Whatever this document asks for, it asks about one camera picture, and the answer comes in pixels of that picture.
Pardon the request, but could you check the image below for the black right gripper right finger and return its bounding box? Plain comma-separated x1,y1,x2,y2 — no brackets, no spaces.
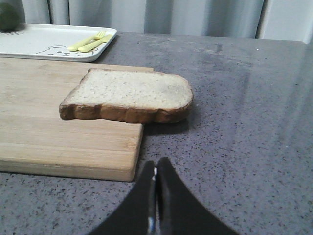
157,157,237,235

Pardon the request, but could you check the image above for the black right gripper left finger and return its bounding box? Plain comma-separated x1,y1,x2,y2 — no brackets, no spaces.
90,161,155,235

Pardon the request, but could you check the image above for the white bread slice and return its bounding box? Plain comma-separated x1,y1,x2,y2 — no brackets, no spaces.
59,68,193,124

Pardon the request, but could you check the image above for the white bear-print tray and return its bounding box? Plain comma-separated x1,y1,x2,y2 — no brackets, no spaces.
0,23,117,62

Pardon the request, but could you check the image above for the wooden cutting board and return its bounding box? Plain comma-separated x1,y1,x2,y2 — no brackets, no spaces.
0,58,143,182

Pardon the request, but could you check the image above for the yellow plastic spoon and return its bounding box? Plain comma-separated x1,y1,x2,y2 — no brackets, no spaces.
78,35,112,53

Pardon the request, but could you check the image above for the yellow plastic fork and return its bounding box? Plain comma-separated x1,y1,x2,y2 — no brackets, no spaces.
67,31,105,52

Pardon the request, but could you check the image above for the grey curtain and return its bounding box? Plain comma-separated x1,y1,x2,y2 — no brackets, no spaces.
10,0,313,44

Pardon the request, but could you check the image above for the green lime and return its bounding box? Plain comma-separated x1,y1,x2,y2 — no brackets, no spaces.
0,2,20,32

